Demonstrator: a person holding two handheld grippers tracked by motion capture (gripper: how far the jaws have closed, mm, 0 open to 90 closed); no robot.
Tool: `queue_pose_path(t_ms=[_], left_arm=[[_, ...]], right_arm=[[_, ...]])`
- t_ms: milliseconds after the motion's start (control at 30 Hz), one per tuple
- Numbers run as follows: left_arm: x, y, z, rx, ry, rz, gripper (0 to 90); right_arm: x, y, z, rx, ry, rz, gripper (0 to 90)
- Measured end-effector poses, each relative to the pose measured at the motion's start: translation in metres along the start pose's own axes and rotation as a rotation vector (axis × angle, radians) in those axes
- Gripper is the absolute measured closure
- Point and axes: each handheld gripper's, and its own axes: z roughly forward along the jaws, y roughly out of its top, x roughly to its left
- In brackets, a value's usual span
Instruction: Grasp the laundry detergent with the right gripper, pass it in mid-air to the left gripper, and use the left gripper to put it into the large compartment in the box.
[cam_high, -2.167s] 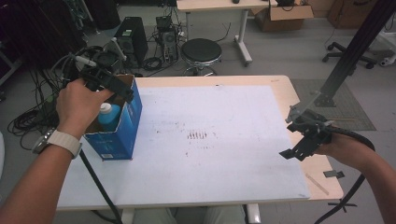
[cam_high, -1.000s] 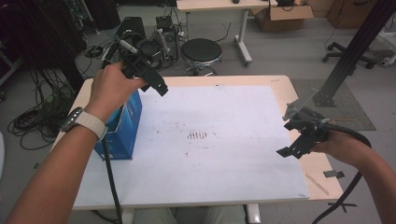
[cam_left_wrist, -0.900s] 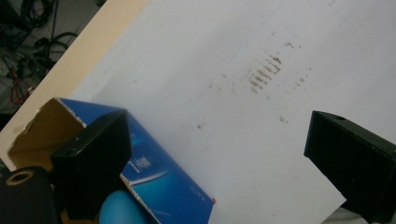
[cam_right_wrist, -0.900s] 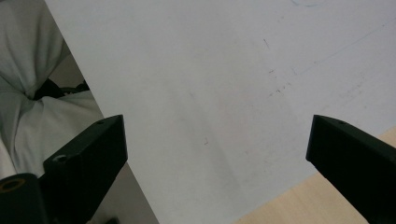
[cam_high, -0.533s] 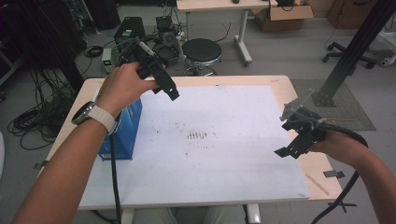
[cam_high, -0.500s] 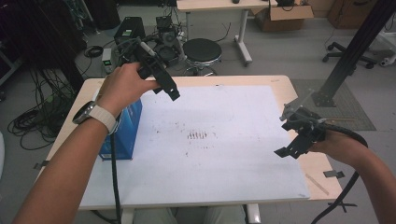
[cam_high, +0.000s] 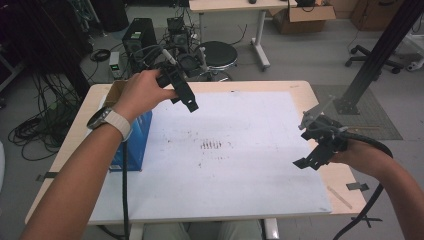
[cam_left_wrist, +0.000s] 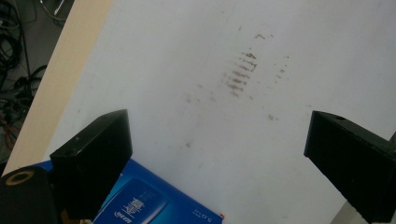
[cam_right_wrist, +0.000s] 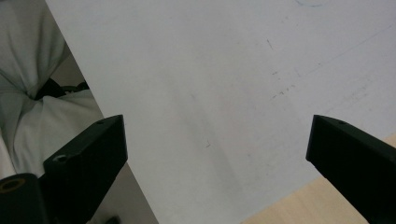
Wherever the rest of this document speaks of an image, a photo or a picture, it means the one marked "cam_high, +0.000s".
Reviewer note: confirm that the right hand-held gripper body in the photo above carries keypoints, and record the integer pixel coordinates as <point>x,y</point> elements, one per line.
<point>328,131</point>

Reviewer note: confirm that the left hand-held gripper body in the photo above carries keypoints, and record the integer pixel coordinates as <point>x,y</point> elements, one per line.
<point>188,65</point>

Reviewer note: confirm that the blue cardboard box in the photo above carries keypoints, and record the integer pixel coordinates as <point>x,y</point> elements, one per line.
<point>140,146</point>

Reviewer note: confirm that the person's left hand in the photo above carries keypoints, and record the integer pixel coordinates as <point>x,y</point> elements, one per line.
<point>143,91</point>

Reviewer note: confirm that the person's right hand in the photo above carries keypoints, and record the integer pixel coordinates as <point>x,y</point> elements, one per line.
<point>363,156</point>

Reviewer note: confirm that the black round stool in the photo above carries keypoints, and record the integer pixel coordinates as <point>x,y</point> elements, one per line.
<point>221,55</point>

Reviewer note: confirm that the thin wooden stick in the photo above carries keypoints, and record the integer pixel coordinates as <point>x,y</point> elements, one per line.
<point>339,197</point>

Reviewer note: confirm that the black tape strip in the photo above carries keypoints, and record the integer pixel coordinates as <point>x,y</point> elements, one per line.
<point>48,176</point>
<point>357,186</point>

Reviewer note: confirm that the grey floor mat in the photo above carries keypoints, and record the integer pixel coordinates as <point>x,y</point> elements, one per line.
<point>373,116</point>

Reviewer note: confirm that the black computer tower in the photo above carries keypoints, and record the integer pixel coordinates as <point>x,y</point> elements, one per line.
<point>138,36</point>

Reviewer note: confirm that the small white device green light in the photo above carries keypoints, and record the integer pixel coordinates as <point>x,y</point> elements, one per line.
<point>114,63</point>

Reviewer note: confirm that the white desk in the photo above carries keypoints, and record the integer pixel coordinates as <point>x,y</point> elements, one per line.
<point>233,5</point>

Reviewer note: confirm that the white table leg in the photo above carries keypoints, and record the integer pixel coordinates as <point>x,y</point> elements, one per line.
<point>270,229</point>

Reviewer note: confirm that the black office chair base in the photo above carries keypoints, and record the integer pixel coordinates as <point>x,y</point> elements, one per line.
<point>370,58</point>

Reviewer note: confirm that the white table mat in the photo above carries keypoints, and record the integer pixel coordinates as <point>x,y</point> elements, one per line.
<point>226,173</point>

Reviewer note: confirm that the open cardboard box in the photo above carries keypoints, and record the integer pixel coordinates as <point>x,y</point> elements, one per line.
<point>305,18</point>

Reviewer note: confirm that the closed brown cardboard box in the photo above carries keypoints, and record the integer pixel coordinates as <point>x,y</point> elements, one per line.
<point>375,15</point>

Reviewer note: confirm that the black curtain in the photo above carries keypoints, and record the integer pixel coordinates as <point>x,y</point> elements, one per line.
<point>36,40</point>

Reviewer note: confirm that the black metal stand post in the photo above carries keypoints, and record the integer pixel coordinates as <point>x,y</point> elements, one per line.
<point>383,50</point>

